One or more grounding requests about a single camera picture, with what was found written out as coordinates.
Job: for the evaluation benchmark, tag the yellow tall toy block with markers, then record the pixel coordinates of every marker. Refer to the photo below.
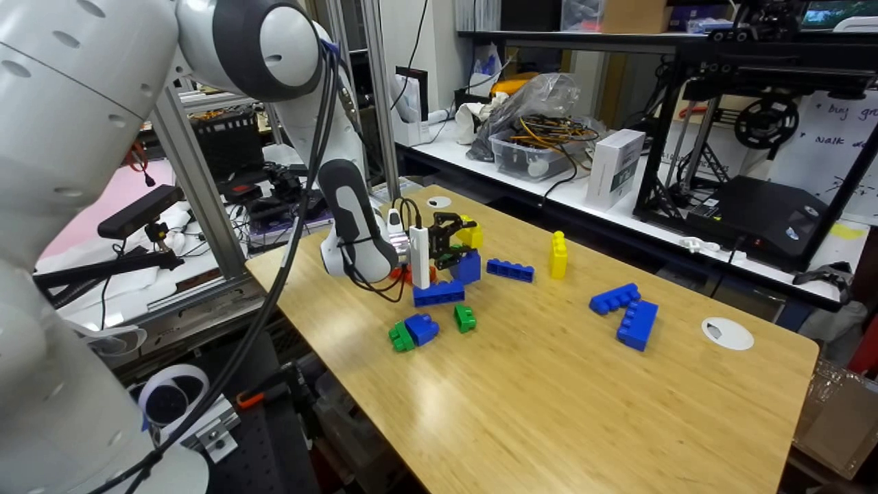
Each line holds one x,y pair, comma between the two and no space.
559,255

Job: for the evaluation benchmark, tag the aluminium profile post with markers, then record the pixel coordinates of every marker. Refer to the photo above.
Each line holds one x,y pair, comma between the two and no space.
208,221

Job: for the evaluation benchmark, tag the blue square toy block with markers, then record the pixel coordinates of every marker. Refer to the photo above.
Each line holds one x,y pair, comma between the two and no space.
468,269

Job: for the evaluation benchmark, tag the black frame 3D printer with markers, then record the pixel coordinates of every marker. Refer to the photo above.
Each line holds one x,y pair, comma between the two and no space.
765,214

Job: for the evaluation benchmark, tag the brown cardboard box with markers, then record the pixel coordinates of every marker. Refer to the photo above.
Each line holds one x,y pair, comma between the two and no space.
839,425

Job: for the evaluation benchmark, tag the whiteboard with handwriting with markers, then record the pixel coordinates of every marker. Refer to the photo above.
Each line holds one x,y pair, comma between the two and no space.
824,152

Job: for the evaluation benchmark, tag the blue wide toy block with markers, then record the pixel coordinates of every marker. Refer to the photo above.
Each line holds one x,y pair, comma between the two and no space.
637,325

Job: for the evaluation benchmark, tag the clear plastic storage bin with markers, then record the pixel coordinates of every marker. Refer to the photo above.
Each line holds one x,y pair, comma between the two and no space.
532,156

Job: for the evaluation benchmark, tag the white round table grommet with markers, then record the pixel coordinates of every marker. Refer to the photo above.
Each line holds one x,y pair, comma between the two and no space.
440,202
729,333

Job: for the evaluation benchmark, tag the black filament spool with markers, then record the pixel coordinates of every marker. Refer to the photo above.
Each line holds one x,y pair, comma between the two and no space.
766,121

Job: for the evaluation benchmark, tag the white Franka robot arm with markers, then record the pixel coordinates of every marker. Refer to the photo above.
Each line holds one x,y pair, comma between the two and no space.
83,82

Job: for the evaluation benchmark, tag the blue long toy block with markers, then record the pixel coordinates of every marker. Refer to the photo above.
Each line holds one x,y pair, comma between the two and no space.
612,296
510,269
440,292

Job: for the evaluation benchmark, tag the black electronics box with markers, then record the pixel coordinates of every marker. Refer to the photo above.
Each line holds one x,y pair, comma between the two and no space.
228,147

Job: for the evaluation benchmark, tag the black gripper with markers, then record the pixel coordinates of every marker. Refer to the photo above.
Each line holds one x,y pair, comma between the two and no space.
440,241

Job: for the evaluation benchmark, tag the white cardboard box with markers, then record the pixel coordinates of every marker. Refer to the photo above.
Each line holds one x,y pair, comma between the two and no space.
615,166

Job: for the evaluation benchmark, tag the aluminium bracket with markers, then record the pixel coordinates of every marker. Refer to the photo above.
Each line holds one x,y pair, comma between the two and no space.
209,429

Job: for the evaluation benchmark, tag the pink foam sheet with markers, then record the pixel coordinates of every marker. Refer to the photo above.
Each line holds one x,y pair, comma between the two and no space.
101,207

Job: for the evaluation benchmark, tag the black camera on stand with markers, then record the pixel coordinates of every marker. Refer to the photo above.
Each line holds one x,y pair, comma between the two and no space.
138,210

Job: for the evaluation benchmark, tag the blue small toy block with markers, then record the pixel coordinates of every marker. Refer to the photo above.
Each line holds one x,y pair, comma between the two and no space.
420,328

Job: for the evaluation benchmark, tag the green small toy block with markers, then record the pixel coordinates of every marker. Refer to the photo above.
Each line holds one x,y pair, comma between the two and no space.
401,339
464,316

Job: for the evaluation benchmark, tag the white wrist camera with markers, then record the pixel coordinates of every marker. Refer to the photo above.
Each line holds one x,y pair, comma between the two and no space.
420,255

